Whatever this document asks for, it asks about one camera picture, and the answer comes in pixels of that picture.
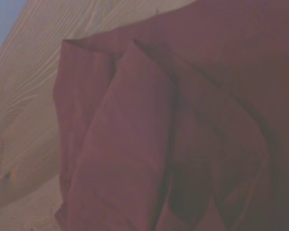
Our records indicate dark red fabric shorts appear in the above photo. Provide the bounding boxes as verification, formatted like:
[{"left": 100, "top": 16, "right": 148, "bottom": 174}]
[{"left": 52, "top": 0, "right": 289, "bottom": 231}]

